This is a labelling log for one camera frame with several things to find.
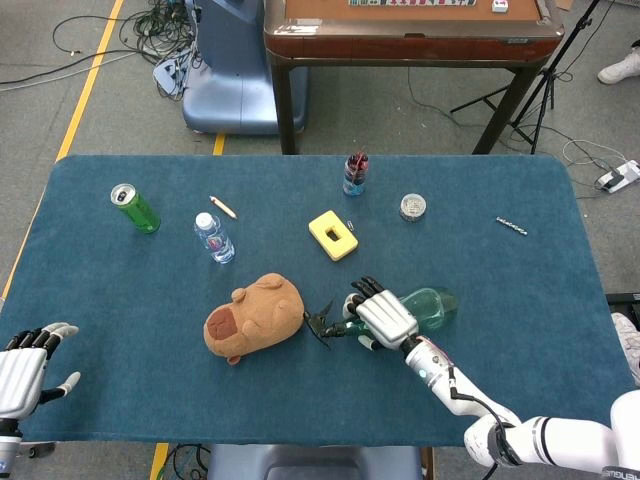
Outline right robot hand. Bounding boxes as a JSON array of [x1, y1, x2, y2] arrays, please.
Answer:
[[342, 275, 420, 352]]

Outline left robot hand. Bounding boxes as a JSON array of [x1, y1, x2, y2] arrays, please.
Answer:
[[0, 322, 81, 421]]

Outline clear green plastic bottle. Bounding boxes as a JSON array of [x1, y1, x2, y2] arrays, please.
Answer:
[[303, 286, 459, 351]]

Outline clear plastic water bottle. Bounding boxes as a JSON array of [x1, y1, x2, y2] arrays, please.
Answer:
[[193, 212, 236, 265]]

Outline yellow sponge with hole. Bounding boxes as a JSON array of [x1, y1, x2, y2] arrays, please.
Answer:
[[307, 210, 360, 262]]

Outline blue table cloth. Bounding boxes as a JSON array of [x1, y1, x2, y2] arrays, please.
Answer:
[[0, 153, 637, 448]]

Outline round metal tin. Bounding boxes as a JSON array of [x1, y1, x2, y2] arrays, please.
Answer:
[[399, 193, 428, 223]]

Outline brown capybara plush toy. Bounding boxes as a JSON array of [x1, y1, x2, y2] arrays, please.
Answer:
[[202, 272, 306, 366]]

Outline small jar with red sticks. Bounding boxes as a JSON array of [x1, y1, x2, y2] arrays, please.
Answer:
[[342, 147, 370, 197]]

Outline blue-grey robot torso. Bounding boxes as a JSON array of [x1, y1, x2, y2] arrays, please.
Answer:
[[207, 443, 424, 480]]

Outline green drink can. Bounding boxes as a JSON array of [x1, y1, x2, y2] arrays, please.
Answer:
[[109, 182, 162, 235]]

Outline white patterned shoe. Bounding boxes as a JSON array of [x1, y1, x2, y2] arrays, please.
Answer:
[[610, 312, 640, 386]]

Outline brown mahjong table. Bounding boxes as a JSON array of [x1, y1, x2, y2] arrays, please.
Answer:
[[263, 0, 566, 156]]

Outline white power strip black plug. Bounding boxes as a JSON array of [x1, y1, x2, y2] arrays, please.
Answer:
[[594, 159, 640, 194]]

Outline face-up mahjong tile row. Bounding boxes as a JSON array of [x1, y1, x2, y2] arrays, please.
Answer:
[[348, 0, 477, 8]]

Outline grey power strip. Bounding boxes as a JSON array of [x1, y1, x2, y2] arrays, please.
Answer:
[[152, 47, 195, 96]]

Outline black tripod stand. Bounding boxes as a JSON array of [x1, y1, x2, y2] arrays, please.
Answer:
[[449, 0, 601, 155]]

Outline white sneaker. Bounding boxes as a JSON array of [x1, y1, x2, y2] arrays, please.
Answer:
[[597, 47, 640, 85]]

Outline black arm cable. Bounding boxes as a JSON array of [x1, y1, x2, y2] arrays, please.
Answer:
[[448, 366, 519, 480]]

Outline white floor cable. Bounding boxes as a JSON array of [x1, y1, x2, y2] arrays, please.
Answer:
[[562, 138, 631, 174]]

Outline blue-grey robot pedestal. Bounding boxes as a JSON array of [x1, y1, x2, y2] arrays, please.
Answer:
[[182, 0, 309, 136]]

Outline tangled black floor cables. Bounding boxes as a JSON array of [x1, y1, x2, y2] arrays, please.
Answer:
[[0, 0, 201, 101]]

